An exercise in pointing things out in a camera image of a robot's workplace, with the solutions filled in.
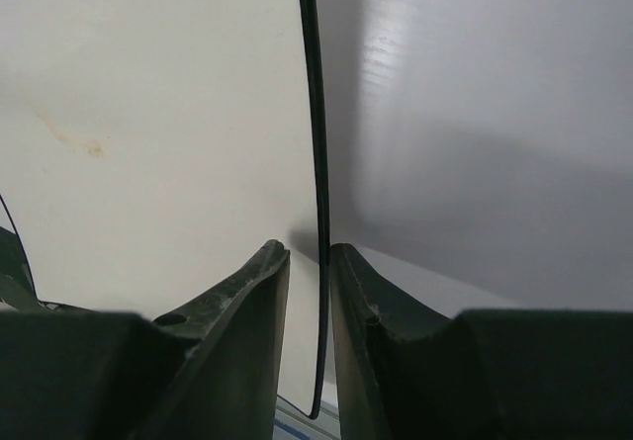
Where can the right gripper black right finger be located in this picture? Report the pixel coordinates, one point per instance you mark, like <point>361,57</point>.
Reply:
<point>405,371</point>

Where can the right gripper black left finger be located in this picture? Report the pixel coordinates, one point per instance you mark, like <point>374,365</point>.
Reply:
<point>206,370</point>

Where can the white square plate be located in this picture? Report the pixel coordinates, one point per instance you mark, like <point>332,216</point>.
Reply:
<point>149,147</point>

